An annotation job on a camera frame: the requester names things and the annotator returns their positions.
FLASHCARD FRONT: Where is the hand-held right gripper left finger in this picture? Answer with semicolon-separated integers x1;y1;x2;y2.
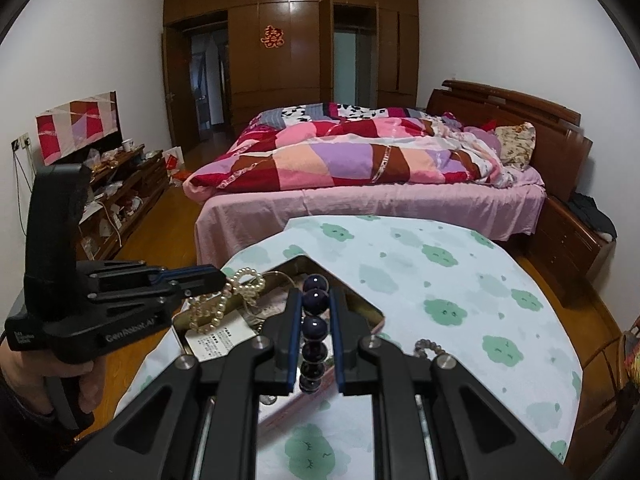
52;287;303;480

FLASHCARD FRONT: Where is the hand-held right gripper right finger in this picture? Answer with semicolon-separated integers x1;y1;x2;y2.
327;287;576;480

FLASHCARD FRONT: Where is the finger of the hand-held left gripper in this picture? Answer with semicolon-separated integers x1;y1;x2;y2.
87;262;227;291
87;280;228;311

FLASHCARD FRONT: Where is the rectangular metal tin box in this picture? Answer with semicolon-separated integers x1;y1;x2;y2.
172;255;386;431

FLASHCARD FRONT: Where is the dark bead bracelet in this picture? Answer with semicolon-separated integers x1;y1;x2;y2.
299;274;331;393

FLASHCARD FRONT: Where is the pearl necklace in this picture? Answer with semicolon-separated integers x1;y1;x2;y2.
187;266;266;336

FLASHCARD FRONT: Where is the person's left forearm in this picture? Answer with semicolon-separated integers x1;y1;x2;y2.
0;372;76;461

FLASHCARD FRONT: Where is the person's left hand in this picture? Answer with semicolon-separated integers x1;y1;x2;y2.
0;345;108;416

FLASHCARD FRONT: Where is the printed paper sheet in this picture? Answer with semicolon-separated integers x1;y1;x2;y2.
187;305;281;361

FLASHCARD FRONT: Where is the wooden television cabinet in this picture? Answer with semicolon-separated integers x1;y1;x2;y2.
75;147;171;261

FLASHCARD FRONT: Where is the cloud print tablecloth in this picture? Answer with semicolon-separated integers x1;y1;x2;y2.
112;215;583;480

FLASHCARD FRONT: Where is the bed with pink sheet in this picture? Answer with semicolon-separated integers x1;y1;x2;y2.
195;180;546;268

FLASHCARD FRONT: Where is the cloth covered television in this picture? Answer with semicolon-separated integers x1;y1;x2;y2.
35;91;122;167

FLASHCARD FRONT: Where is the patchwork quilt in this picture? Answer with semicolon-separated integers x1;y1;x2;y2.
182;102;516;192

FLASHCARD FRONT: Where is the wooden nightstand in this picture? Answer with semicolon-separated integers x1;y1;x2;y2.
532;195;618;306

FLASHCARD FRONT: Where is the wooden wardrobe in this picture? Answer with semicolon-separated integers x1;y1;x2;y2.
161;0;421;153

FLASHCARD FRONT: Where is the red paper decoration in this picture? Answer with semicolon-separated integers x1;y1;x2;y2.
259;25;285;50

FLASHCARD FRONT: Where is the floral pillow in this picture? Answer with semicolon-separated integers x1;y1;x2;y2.
494;122;537;171

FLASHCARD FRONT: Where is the dark clothes pile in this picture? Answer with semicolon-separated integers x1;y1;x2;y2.
570;192;618;238

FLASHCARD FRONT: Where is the wooden bed headboard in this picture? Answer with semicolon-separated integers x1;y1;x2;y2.
425;79;593;206

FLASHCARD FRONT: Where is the yellow patterned cushion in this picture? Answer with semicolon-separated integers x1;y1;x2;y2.
622;340;640;386

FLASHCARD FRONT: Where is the grey bead bracelet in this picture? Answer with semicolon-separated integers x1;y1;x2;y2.
414;338;453;361

